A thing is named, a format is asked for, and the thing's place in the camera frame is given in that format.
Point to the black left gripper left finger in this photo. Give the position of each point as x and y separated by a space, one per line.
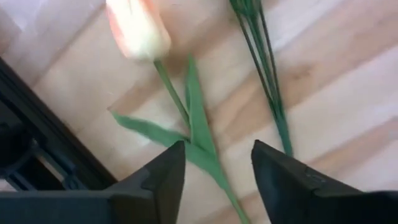
155 193

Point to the cream artificial tulip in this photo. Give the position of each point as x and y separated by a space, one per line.
138 31

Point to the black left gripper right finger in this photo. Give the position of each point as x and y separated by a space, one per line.
295 193

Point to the black aluminium table frame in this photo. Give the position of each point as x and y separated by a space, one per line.
46 124

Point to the red artificial flower bunch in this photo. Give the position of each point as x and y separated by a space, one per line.
273 99

